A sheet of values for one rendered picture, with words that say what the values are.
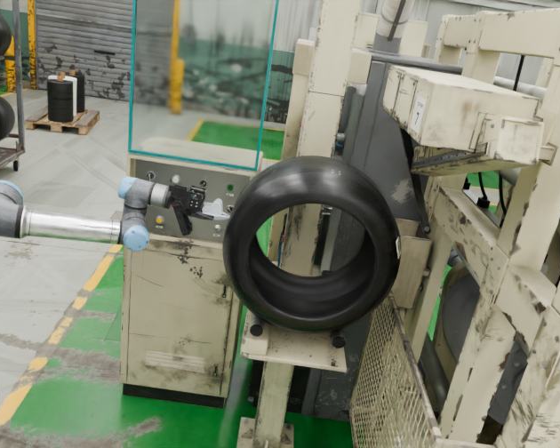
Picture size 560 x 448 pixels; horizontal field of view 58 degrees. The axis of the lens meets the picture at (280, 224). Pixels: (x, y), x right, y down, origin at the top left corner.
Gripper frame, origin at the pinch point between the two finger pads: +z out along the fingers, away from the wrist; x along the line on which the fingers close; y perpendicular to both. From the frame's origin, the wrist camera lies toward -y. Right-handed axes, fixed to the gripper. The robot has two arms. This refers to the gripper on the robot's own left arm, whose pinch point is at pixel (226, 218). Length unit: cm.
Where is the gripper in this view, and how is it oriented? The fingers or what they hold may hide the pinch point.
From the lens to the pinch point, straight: 167.5
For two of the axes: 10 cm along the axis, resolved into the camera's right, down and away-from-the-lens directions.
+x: 0.4, -3.6, 9.3
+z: 9.7, 2.4, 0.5
